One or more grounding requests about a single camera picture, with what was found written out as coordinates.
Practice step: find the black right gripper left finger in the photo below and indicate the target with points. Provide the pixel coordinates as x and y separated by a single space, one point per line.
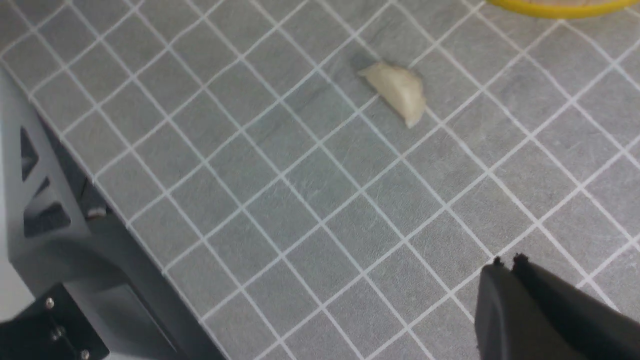
508 323

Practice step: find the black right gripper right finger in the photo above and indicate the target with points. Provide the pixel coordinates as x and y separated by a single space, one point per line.
590 327

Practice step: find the white dumpling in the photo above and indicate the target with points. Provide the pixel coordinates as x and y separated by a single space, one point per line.
400 88

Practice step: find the yellow rimmed bamboo steamer tray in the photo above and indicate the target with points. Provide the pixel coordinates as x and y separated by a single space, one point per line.
563 9

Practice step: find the grey checked tablecloth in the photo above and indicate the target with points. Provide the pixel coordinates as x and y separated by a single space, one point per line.
288 204

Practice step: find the black bracket with screws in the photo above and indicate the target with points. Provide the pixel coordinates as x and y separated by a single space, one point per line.
53 327

